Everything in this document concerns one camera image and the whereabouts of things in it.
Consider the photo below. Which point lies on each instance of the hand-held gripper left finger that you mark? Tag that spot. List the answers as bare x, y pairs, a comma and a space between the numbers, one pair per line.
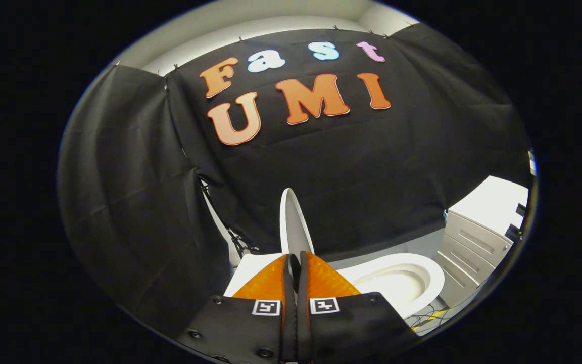
240, 328

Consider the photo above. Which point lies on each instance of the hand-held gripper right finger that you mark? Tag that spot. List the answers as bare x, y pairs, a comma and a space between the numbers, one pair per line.
356, 326

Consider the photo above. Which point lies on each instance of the white toilet body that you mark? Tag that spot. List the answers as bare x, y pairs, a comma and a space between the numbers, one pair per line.
415, 268

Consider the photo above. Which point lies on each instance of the white backdrop stand pole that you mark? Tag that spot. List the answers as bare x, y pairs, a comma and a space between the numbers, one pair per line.
220, 222

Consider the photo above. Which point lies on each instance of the white drawer cabinet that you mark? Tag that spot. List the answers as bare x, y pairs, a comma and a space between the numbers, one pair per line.
478, 242

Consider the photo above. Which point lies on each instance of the black backdrop cloth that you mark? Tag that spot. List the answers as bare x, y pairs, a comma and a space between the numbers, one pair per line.
346, 177

